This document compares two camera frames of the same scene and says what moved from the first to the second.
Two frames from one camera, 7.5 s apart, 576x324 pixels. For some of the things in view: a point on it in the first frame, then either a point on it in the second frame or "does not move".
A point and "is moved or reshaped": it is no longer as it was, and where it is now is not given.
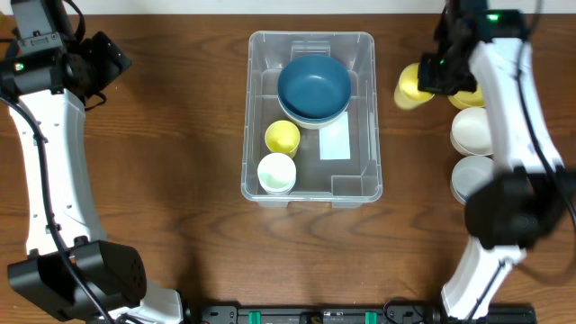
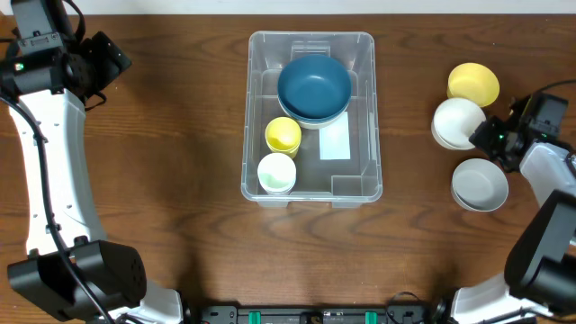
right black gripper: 429,80 -> 481,135
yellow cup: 282,137 does not move
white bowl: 470,131 is moved or reshaped
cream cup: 276,174 does not move
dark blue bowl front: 314,109 does not move
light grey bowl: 469,175 does not move
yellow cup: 407,94 -> 283,135
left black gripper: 99,49 does not move
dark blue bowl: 314,87 does not move
